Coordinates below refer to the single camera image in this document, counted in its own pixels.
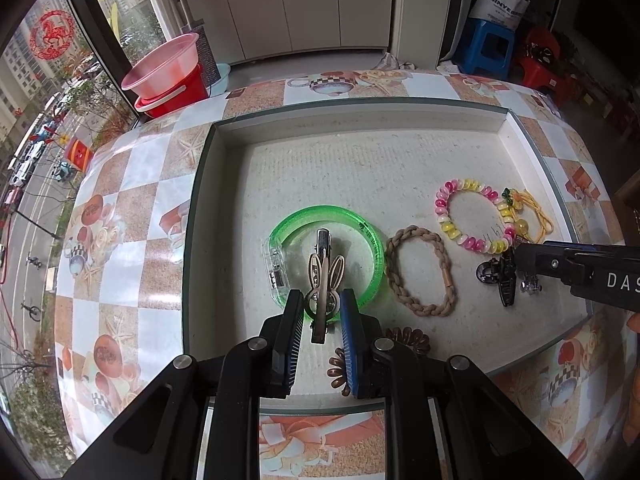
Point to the red paper window decal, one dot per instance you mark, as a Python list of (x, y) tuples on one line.
[(52, 34)]

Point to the red street lantern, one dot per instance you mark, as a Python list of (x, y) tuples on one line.
[(81, 154)]

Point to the green translucent bangle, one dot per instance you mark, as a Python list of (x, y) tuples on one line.
[(325, 210)]

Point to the dark ribbed board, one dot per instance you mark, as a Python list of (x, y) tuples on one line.
[(205, 52)]

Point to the grey-green shallow box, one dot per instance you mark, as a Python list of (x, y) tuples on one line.
[(350, 170)]

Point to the pink plastic basin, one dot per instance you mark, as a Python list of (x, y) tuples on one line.
[(162, 67)]

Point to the black hair claw clip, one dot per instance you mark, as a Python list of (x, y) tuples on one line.
[(507, 285)]

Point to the small silver claw clip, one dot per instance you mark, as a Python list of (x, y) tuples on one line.
[(530, 285)]

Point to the white cabinet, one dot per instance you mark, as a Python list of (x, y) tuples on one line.
[(300, 5)]

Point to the crumpled white plastic bag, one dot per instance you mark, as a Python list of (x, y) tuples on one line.
[(395, 62)]

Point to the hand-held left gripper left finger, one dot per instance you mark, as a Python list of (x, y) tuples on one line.
[(294, 352)]

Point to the blue plastic stool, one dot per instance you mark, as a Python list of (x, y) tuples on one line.
[(480, 60)]

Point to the red plastic bucket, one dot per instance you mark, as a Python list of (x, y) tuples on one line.
[(175, 100)]

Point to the light blue plastic basin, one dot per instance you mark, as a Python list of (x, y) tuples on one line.
[(222, 75)]

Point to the rabbit-shaped hair clip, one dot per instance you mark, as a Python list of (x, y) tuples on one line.
[(324, 270)]

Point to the white printed sack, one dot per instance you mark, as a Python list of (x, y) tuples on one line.
[(500, 2)]

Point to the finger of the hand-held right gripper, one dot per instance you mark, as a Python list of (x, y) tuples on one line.
[(545, 262)]

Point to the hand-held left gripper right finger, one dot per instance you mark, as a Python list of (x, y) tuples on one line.
[(349, 355)]

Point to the checkered printed tablecloth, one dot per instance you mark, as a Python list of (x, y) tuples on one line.
[(125, 270)]

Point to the red plastic stool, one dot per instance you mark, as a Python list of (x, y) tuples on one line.
[(540, 72)]

